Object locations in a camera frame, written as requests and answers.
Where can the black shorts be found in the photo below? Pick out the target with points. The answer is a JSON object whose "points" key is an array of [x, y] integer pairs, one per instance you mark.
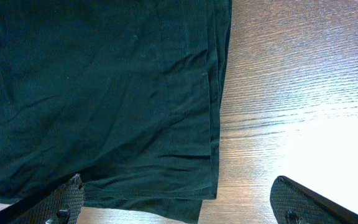
{"points": [[126, 94]]}

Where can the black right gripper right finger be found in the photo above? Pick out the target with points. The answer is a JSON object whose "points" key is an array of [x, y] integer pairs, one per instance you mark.
{"points": [[293, 203]]}

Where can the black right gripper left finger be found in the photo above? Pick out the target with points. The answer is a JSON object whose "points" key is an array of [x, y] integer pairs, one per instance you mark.
{"points": [[57, 203]]}

